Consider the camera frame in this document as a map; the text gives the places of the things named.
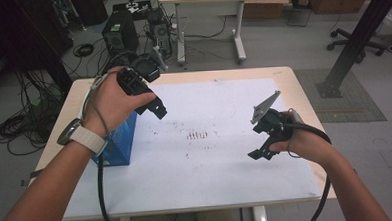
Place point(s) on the white table leg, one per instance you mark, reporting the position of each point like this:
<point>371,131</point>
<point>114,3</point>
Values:
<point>259,218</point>

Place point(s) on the person's right hand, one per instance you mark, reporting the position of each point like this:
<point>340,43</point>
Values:
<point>310,145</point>

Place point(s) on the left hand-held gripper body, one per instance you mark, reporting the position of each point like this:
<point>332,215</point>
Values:
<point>139,76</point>

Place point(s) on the black computer tower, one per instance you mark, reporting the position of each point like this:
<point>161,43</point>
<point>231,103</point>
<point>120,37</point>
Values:
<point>119,33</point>

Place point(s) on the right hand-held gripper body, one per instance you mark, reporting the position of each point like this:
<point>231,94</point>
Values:
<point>274,123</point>

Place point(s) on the dark curtain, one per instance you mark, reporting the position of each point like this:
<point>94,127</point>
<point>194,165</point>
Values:
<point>24,34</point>

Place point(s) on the black office chair base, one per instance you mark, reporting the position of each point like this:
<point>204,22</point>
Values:
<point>354,42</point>

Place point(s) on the black metal post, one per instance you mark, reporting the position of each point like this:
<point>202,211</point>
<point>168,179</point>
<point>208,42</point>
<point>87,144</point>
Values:
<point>364,29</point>

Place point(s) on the open computer case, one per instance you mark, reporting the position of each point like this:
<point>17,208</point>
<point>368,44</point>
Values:
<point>160,32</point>

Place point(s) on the grey floor mat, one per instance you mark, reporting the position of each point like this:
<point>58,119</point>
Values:
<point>354,107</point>

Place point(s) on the blue cardboard box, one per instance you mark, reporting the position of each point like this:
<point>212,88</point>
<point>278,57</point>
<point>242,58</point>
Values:
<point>120,147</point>

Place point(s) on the brown cardboard box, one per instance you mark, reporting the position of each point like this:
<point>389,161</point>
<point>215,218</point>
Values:
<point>266,7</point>

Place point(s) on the person's left hand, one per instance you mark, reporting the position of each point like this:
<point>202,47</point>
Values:
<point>108,104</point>

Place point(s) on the white table mat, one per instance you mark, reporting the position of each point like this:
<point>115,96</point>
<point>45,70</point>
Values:
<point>213,169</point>

